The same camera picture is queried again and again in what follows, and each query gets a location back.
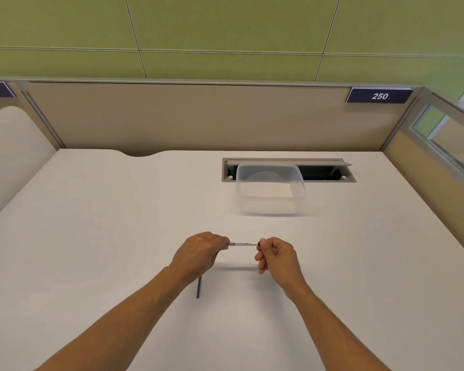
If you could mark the navy desk number sign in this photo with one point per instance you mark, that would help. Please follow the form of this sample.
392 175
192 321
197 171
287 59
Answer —
379 96
0 90

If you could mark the dark thin refill stick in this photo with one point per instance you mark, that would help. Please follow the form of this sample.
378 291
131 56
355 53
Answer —
198 289

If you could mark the person's right forearm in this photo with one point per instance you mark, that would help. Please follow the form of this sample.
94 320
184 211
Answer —
332 332

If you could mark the white marker with black cap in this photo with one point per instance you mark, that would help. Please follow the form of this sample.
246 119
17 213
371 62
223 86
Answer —
243 243

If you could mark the clear plastic container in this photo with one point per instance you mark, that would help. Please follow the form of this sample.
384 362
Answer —
270 198

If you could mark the beige side partition with window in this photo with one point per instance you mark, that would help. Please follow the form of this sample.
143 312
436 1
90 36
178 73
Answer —
413 166

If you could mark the person's left forearm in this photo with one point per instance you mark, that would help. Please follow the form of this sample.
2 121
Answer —
120 324

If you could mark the person's right hand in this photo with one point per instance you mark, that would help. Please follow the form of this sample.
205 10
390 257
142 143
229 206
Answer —
282 262

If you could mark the beige desk partition panel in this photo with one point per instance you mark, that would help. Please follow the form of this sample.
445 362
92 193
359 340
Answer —
197 119

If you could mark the person's left hand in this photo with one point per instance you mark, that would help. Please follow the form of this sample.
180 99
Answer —
195 255

